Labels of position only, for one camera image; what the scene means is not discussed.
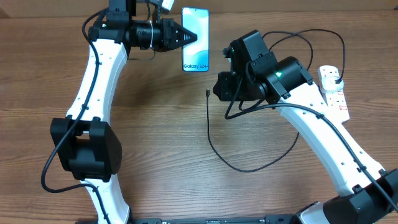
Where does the blue Galaxy smartphone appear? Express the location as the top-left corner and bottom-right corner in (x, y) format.
(182, 7), (210, 72)

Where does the black USB charging cable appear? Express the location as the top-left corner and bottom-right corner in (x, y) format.
(205, 29), (346, 174)

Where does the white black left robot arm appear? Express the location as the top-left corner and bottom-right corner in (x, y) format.
(50, 0), (197, 223)

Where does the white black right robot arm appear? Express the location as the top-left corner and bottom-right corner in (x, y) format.
(213, 30), (397, 223)

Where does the white USB charger plug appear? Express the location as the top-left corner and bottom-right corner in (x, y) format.
(320, 77), (344, 93)

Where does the white power strip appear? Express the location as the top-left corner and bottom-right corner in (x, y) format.
(317, 65), (351, 124)

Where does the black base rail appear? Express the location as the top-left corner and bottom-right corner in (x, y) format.
(127, 214), (302, 224)

